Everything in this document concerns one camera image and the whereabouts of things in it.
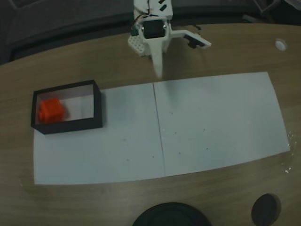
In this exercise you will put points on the dark brown open box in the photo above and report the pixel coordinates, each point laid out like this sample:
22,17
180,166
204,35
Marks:
70,128

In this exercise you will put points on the orange cube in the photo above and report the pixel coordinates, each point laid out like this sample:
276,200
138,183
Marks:
53,110

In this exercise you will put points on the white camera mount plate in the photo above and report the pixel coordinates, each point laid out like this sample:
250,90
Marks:
200,41

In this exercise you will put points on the white round cap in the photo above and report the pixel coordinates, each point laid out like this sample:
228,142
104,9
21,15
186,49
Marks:
280,44

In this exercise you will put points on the black round stand base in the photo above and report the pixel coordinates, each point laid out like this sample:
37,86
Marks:
171,216

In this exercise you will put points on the green clamp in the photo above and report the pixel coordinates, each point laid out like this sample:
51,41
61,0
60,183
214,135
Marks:
134,32

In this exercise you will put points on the white paper sheet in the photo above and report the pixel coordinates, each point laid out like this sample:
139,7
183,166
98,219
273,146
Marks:
105,155
235,113

